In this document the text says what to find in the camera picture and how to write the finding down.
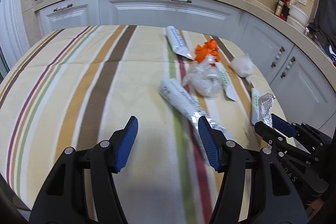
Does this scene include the silver foil wrapper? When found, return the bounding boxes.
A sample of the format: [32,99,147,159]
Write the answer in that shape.
[258,93,276,128]

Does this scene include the white green sachet small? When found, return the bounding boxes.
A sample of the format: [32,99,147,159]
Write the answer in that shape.
[215,62,236,101]

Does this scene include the white tissue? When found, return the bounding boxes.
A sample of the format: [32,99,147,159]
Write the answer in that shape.
[230,54,254,84]

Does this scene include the clear plastic bag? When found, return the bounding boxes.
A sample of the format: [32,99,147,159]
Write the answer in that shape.
[182,55,223,97]

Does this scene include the orange wrapper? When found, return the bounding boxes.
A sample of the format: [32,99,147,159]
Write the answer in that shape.
[194,39,220,67]

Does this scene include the white grey printed sachet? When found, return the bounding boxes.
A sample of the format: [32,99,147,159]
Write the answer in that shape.
[159,78,233,162]

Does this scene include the white blue milk powder sachet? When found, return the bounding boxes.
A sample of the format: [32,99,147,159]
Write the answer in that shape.
[166,26,193,60]

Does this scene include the white stacked bowls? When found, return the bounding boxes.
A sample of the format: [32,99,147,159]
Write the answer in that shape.
[286,5,309,33]

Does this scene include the striped tablecloth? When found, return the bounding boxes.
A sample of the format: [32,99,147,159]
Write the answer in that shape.
[0,24,296,224]

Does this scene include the red packages behind bottle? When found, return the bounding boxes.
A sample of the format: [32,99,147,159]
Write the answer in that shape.
[280,0,290,21]

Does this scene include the dark oil bottle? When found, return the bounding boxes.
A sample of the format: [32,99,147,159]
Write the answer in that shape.
[274,0,285,17]

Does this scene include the cabinet door handle right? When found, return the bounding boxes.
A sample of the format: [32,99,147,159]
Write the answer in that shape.
[280,56,295,78]

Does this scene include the cabinet door handle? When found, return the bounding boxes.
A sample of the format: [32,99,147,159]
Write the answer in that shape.
[280,56,295,78]
[270,47,285,68]

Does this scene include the cabinet door handle left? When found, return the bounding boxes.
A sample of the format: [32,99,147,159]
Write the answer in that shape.
[270,47,285,68]

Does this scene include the white wall socket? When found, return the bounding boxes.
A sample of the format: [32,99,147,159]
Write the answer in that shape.
[298,0,307,6]

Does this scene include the drawer handle left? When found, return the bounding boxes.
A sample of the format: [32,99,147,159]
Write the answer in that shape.
[54,3,73,12]

